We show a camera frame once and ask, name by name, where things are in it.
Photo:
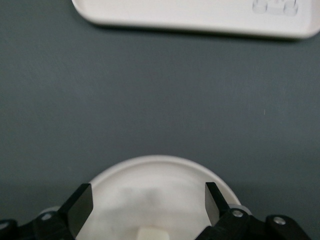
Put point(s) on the cream tray with bear print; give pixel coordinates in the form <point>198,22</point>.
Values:
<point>175,15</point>

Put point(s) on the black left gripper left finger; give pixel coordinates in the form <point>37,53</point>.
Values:
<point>78,210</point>

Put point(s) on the round cream plate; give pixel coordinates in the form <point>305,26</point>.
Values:
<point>155,185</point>

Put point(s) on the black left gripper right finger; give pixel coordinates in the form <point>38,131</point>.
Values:
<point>212,202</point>

